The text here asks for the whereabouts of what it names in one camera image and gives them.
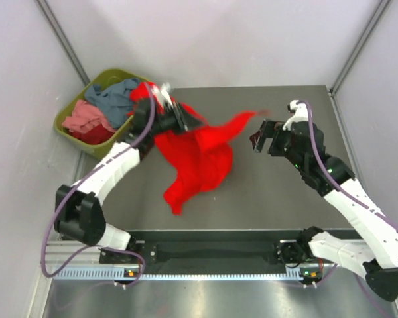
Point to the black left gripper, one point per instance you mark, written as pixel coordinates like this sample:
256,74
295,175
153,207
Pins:
184,121

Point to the left aluminium corner post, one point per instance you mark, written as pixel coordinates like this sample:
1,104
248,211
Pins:
62,39

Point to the white slotted cable duct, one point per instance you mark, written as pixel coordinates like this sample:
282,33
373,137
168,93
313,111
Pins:
128,274

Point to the bright red t-shirt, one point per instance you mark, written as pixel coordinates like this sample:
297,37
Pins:
202,158

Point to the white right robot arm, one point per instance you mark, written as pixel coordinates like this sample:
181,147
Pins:
301,142

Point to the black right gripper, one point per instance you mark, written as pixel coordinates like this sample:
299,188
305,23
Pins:
268,129

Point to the blue-grey t-shirt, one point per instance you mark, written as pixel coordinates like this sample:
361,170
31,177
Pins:
114,102

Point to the dark red t-shirt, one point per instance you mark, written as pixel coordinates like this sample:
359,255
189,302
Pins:
95,136

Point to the green plastic laundry bin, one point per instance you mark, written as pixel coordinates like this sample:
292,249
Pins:
105,79

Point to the pink t-shirt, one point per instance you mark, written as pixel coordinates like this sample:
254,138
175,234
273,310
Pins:
85,117

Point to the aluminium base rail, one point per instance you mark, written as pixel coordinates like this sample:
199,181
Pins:
69,255

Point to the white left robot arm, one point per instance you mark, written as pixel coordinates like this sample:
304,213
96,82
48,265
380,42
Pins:
79,214

